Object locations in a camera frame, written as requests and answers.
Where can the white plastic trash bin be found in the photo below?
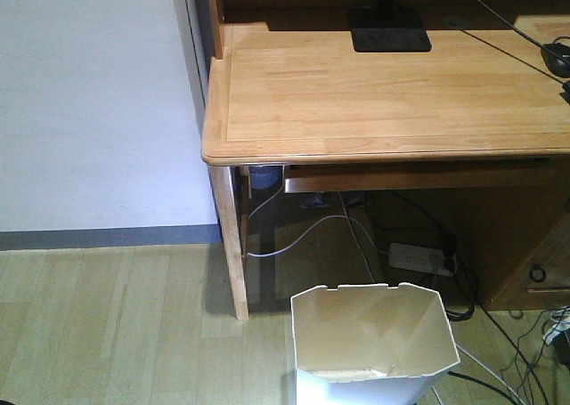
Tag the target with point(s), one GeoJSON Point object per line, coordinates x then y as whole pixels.
{"type": "Point", "coordinates": [370, 344]}

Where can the wooden desk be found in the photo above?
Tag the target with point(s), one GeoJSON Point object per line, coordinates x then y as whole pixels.
{"type": "Point", "coordinates": [287, 88]}

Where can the white power strip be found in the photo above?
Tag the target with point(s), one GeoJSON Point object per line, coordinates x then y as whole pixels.
{"type": "Point", "coordinates": [415, 258]}

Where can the black monitor stand base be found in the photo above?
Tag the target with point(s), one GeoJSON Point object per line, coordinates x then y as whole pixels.
{"type": "Point", "coordinates": [387, 28]}

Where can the wooden keyboard tray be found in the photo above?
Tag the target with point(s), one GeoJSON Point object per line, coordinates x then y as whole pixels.
{"type": "Point", "coordinates": [419, 175]}

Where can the wooden drawer cabinet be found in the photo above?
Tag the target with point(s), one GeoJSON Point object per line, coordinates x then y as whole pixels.
{"type": "Point", "coordinates": [529, 257]}

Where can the black computer mouse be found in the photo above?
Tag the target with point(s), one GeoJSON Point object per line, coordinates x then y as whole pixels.
{"type": "Point", "coordinates": [556, 58]}

